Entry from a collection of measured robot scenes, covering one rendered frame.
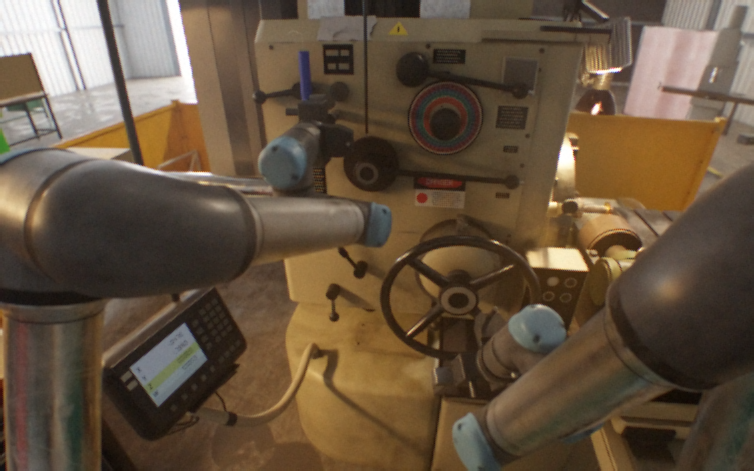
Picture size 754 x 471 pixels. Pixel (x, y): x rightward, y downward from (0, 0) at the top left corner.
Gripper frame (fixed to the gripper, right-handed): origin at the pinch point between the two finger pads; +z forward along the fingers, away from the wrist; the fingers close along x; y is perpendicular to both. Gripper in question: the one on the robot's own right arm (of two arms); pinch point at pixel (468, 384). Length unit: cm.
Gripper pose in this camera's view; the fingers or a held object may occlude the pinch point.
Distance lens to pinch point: 88.0
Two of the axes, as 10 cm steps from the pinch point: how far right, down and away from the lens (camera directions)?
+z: -1.8, 6.0, 7.8
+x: 9.8, 0.3, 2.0
